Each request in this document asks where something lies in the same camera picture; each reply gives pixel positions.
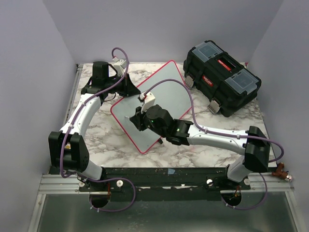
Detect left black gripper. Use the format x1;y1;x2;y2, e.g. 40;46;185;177
105;72;140;97

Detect pink-framed whiteboard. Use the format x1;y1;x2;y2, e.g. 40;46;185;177
111;60;191;154

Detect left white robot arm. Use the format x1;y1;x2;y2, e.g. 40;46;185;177
48;58;140;191

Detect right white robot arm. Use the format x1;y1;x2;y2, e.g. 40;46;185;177
129;104;270;189

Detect black red toolbox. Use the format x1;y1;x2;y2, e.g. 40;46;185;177
183;40;262;117

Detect brass pipe fitting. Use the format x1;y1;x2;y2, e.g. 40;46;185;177
271;162;293;182

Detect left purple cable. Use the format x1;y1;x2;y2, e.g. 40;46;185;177
59;47;136;213

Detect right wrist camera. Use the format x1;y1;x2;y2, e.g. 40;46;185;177
138;92;155;113

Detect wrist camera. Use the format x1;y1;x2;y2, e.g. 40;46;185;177
113;57;126;76
138;92;155;113

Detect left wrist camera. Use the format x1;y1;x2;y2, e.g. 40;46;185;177
113;57;126;76

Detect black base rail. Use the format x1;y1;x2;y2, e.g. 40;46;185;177
77;168;250;202

